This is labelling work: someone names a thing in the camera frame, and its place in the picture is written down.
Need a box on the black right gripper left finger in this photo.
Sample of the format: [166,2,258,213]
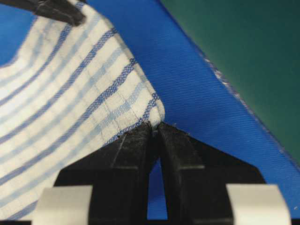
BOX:
[34,122,153,222]

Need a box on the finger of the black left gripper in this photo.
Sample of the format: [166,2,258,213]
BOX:
[16,0,86,26]

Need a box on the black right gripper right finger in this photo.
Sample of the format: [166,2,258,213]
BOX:
[158,121,291,222]

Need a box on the white blue-striped towel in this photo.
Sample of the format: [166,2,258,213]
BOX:
[0,0,165,220]

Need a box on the blue table cloth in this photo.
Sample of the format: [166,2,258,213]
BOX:
[0,0,300,218]

